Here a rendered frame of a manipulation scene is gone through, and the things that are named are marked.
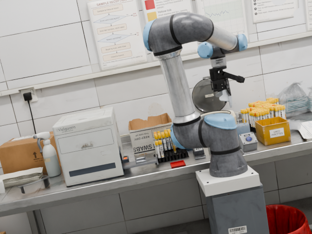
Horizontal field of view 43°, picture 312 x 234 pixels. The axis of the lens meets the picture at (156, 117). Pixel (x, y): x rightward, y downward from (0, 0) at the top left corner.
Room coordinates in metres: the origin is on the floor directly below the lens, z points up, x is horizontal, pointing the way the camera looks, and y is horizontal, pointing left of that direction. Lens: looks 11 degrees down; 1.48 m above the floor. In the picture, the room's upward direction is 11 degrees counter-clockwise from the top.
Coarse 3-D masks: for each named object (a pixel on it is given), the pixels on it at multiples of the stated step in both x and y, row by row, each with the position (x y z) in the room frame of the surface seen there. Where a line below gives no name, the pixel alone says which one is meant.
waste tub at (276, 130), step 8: (264, 120) 1.94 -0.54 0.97; (272, 120) 1.95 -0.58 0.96; (280, 120) 1.93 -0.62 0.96; (256, 128) 1.93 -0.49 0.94; (264, 128) 1.82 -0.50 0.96; (272, 128) 1.82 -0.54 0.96; (280, 128) 1.82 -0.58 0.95; (288, 128) 1.82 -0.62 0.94; (264, 136) 1.82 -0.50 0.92; (272, 136) 1.82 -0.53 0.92; (280, 136) 1.82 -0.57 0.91; (288, 136) 1.82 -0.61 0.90; (264, 144) 1.83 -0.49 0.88; (272, 144) 1.82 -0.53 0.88
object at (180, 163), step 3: (171, 162) 1.82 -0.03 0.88; (174, 162) 1.82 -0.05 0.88; (177, 162) 1.82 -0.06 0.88; (180, 162) 1.81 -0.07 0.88; (183, 162) 1.80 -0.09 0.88; (171, 165) 1.77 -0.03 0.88; (174, 165) 1.78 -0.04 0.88; (177, 165) 1.76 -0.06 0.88; (180, 165) 1.75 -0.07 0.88; (183, 165) 1.75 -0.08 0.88
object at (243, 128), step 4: (236, 124) 1.94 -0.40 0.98; (240, 124) 1.93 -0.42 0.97; (244, 124) 1.91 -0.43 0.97; (248, 124) 1.91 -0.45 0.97; (236, 128) 1.91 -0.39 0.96; (240, 128) 1.91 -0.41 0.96; (244, 128) 1.91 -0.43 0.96; (248, 128) 1.91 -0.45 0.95; (240, 132) 1.91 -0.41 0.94; (244, 132) 1.91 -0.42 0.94; (248, 132) 1.91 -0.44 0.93
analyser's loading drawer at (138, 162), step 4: (144, 156) 1.79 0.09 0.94; (156, 156) 1.79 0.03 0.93; (136, 160) 1.85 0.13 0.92; (140, 160) 1.84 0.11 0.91; (144, 160) 1.80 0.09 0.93; (148, 160) 1.82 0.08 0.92; (152, 160) 1.81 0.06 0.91; (156, 160) 1.79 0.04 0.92; (124, 164) 1.83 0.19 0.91; (128, 164) 1.81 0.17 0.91; (132, 164) 1.80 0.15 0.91; (136, 164) 1.79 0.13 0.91; (140, 164) 1.79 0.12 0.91; (144, 164) 1.79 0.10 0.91; (124, 168) 1.79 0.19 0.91; (128, 168) 1.79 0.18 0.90
